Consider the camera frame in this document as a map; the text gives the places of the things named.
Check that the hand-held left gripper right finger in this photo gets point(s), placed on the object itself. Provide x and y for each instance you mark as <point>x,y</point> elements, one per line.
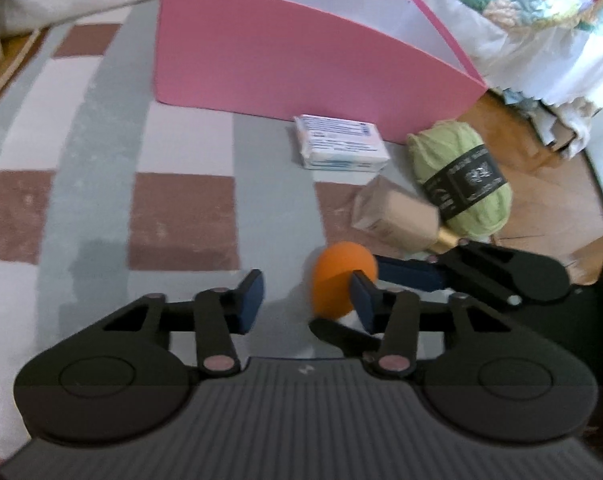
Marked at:
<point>362,302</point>

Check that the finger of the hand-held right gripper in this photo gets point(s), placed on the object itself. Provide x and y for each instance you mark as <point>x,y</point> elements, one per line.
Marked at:
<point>406,272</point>
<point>341,336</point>

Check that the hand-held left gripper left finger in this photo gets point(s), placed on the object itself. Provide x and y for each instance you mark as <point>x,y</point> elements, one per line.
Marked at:
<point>251,302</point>

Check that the orange makeup sponge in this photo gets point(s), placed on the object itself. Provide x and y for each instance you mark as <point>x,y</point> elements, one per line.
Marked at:
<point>336,275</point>

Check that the beige foundation bottle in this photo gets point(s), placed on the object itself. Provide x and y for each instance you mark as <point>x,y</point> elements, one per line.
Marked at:
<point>396,215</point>

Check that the green yarn ball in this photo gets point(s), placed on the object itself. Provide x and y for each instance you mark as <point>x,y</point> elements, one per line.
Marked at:
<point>451,160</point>

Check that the white tissue pack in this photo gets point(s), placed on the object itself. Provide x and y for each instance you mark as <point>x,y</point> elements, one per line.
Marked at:
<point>341,142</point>

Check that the pink cardboard box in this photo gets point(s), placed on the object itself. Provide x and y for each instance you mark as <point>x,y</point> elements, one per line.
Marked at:
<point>281,60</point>

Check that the brown cardboard scrap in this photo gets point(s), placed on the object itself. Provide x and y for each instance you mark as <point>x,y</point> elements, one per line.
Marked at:
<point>564,136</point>

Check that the checked grey brown rug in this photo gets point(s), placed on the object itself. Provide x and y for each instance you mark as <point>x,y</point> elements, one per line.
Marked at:
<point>106,185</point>

